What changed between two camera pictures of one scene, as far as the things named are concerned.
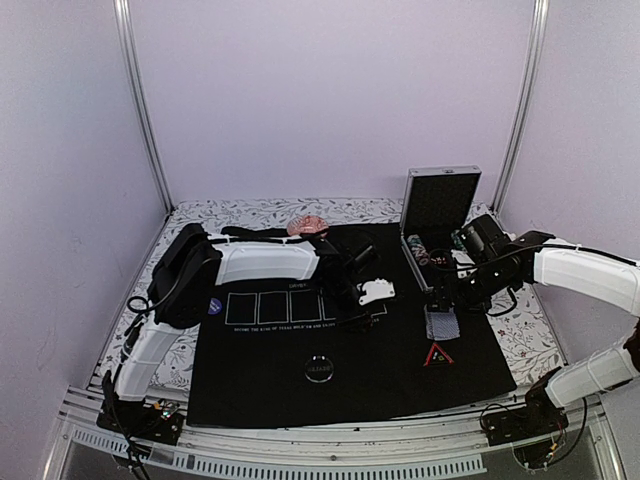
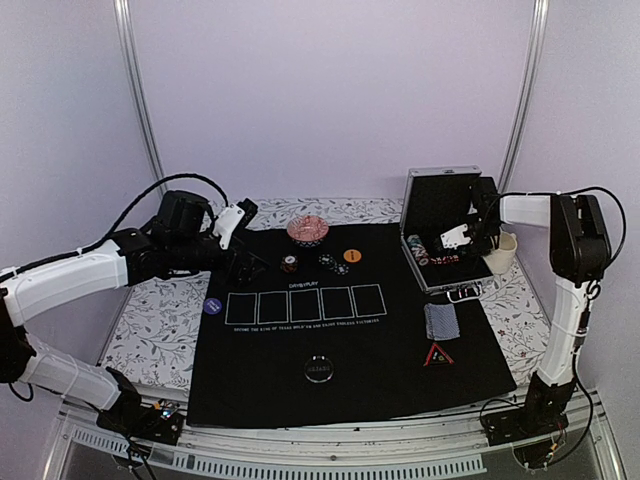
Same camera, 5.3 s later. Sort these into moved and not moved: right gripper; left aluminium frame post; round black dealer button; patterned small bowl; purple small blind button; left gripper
Moved: right gripper; left gripper
Not moved: purple small blind button; round black dealer button; patterned small bowl; left aluminium frame post
